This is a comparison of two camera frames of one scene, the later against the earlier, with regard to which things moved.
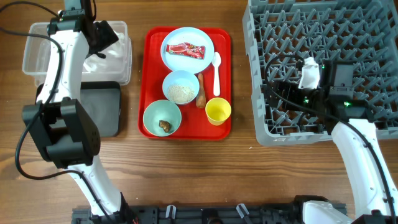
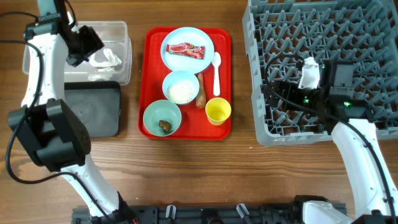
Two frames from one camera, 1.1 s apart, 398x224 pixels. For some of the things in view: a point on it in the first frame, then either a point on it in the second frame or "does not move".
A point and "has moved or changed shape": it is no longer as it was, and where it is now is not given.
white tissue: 114,61 has moved or changed shape
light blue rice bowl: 181,87 does not move
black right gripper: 290,89 does not move
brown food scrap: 165,125 does not move
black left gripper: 106,37 -> 94,45
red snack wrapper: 187,49 does not move
